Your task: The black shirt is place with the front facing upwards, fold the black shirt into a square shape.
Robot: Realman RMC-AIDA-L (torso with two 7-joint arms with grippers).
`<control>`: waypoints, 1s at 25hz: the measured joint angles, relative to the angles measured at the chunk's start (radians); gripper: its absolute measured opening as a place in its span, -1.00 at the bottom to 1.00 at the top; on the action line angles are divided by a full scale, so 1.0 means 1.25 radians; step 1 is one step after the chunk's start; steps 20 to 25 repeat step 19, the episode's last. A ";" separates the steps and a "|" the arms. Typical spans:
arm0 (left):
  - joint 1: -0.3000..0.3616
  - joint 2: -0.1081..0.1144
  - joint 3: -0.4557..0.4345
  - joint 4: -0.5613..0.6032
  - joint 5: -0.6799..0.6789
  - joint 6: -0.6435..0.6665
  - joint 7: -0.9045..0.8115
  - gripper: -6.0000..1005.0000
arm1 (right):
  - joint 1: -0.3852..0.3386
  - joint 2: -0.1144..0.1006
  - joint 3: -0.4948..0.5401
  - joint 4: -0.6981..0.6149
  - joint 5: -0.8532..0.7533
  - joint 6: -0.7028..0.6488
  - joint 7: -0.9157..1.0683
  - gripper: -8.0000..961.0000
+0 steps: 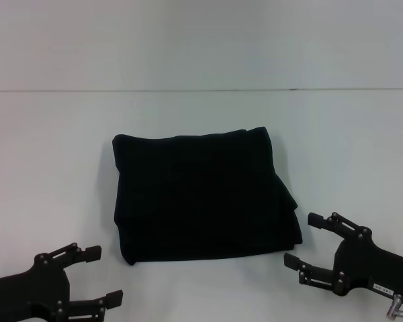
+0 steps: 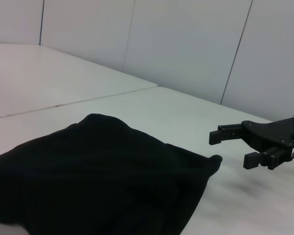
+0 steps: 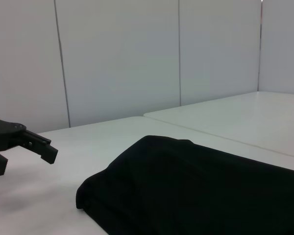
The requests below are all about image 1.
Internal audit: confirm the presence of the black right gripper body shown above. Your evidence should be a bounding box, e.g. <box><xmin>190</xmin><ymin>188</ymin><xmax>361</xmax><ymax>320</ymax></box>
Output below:
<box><xmin>331</xmin><ymin>230</ymin><xmax>403</xmax><ymax>303</ymax></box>

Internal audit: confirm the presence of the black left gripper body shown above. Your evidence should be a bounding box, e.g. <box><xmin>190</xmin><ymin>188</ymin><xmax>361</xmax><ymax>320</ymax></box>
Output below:
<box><xmin>0</xmin><ymin>255</ymin><xmax>72</xmax><ymax>322</ymax></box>

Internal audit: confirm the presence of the black shirt with FREE print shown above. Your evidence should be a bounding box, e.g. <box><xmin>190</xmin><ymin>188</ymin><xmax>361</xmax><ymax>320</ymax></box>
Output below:
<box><xmin>111</xmin><ymin>125</ymin><xmax>304</xmax><ymax>267</ymax></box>

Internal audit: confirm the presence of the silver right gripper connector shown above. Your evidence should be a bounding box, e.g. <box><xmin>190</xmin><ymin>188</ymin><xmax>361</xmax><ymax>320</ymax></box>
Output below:
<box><xmin>384</xmin><ymin>292</ymin><xmax>403</xmax><ymax>320</ymax></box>

